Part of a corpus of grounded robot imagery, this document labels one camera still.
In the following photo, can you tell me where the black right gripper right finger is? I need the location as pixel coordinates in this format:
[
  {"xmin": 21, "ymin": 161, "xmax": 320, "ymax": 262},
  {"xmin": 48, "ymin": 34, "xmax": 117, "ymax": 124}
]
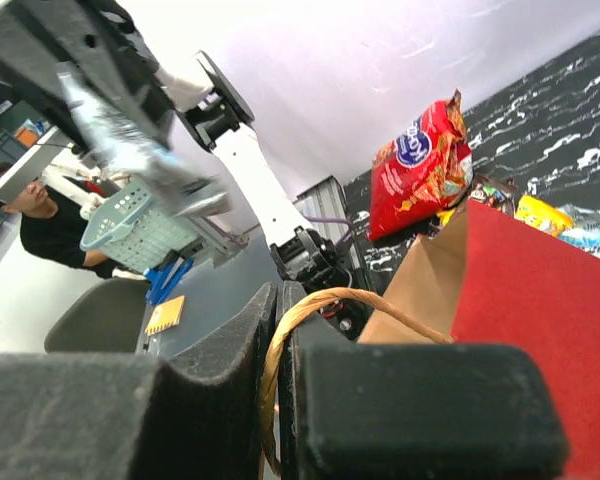
[{"xmin": 277, "ymin": 279, "xmax": 571, "ymax": 480}]

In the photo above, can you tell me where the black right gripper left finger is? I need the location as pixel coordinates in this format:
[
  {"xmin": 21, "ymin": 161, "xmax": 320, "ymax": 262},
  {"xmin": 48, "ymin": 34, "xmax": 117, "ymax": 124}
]
[{"xmin": 0, "ymin": 283, "xmax": 277, "ymax": 479}]

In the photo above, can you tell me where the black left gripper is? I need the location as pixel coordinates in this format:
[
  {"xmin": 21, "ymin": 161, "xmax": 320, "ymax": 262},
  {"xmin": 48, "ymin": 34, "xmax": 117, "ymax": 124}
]
[{"xmin": 0, "ymin": 1, "xmax": 173, "ymax": 151}]

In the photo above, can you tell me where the silver snack packet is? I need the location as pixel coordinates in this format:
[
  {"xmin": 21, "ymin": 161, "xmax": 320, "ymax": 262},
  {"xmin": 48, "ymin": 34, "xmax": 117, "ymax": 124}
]
[{"xmin": 56, "ymin": 62, "xmax": 231, "ymax": 217}]

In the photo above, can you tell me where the red brown paper bag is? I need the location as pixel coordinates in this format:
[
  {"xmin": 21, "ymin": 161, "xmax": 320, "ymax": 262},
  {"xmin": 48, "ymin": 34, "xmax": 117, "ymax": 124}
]
[{"xmin": 257, "ymin": 198, "xmax": 600, "ymax": 480}]

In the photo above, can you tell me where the yellow M&M's pack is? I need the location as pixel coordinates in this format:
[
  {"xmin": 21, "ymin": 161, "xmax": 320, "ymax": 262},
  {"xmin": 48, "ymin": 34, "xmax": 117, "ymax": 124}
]
[
  {"xmin": 514, "ymin": 195, "xmax": 574, "ymax": 237},
  {"xmin": 436, "ymin": 208, "xmax": 456, "ymax": 228}
]

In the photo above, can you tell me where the red candy bag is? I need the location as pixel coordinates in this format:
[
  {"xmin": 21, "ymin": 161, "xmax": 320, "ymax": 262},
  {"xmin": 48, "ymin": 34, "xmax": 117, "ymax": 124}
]
[{"xmin": 368, "ymin": 90, "xmax": 473, "ymax": 241}]

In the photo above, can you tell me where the light blue snack packet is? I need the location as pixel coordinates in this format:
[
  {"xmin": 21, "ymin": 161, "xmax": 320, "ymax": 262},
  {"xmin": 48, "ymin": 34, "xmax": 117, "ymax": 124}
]
[{"xmin": 558, "ymin": 204, "xmax": 600, "ymax": 259}]

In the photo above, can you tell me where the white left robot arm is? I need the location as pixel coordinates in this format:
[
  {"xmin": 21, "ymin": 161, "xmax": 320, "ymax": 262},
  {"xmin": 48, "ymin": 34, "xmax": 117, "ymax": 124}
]
[{"xmin": 0, "ymin": 1, "xmax": 352, "ymax": 291}]

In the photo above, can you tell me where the grey chair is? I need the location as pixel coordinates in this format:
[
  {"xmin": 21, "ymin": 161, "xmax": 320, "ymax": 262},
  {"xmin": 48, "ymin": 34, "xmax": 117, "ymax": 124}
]
[{"xmin": 44, "ymin": 278, "xmax": 149, "ymax": 353}]

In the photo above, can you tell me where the yellow notebook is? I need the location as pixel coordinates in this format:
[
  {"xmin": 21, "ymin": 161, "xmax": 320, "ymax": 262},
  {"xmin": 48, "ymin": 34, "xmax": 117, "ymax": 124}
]
[{"xmin": 144, "ymin": 295, "xmax": 186, "ymax": 336}]

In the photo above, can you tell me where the person in black shirt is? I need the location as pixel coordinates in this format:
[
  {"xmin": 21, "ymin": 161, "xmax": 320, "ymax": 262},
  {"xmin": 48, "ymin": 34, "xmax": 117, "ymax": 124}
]
[{"xmin": 0, "ymin": 163, "xmax": 119, "ymax": 279}]

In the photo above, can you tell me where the light blue laundry basket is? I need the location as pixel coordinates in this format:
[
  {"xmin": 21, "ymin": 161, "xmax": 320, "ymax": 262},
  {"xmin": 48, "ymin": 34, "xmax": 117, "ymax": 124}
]
[{"xmin": 80, "ymin": 180, "xmax": 202, "ymax": 273}]

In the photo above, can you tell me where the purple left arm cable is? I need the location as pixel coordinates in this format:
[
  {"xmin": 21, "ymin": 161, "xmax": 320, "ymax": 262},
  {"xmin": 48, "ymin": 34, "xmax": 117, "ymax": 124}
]
[{"xmin": 199, "ymin": 212, "xmax": 356, "ymax": 251}]

